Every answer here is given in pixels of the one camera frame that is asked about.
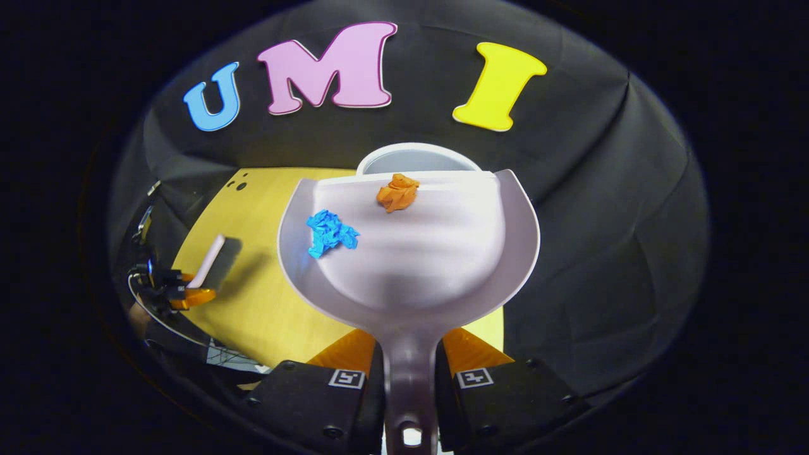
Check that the white backdrop clip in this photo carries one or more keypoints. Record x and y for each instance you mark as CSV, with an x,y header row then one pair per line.
x,y
153,188

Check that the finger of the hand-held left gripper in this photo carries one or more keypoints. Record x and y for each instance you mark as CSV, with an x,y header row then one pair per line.
x,y
193,298

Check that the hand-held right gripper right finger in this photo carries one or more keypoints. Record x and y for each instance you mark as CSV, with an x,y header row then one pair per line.
x,y
518,398

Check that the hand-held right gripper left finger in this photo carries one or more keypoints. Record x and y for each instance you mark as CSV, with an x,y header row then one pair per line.
x,y
303,398

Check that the small pink broom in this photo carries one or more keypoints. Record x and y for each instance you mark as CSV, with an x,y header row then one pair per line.
x,y
208,259

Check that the pink dustpan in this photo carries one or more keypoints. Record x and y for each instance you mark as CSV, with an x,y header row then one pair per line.
x,y
417,265

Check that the orange paper trash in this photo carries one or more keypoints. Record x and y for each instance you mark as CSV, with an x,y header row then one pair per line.
x,y
398,193

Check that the white ribbed garbage bin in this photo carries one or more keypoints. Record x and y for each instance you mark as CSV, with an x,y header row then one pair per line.
x,y
411,158

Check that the blue paper trash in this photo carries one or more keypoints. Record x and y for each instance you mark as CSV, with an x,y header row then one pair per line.
x,y
328,232

